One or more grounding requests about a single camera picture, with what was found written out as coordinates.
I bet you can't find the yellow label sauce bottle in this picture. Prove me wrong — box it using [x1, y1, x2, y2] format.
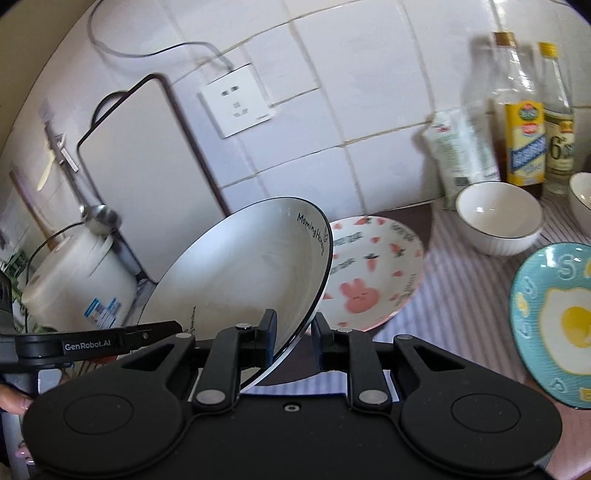
[489, 31, 546, 200]

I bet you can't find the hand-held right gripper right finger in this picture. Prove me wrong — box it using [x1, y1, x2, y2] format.
[311, 314, 467, 414]

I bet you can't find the white ribbed bowl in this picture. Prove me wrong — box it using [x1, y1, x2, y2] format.
[455, 181, 544, 257]
[568, 172, 591, 228]

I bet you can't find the white cutting board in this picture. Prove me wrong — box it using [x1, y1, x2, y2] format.
[76, 73, 230, 282]

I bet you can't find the blue egg print plate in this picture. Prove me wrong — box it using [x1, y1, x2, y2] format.
[509, 243, 591, 411]

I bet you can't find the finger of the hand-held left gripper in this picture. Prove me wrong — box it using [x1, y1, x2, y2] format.
[115, 320, 184, 355]

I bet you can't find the white wall socket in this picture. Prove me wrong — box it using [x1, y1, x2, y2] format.
[198, 63, 273, 139]

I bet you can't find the pink rabbit print bowl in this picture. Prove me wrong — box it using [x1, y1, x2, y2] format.
[314, 215, 426, 333]

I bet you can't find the person's left hand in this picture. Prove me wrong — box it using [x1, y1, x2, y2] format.
[0, 386, 34, 417]

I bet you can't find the clear bottle with pale label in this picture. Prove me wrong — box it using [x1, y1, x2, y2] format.
[538, 42, 576, 195]

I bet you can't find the striped table cloth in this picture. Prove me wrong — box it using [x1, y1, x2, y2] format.
[240, 203, 591, 480]

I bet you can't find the thin dark cable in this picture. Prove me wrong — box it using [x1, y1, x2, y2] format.
[87, 0, 237, 75]

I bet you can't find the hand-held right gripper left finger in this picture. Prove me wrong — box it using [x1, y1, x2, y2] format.
[121, 309, 279, 414]

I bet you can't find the metal ladle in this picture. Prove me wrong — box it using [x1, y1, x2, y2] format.
[46, 134, 123, 236]

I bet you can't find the white plate with black rim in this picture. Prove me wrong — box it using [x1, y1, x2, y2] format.
[134, 197, 334, 395]

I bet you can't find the white rice cooker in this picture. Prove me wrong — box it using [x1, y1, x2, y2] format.
[21, 222, 139, 333]

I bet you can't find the white seasoning bag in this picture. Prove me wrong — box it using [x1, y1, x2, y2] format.
[422, 111, 502, 210]

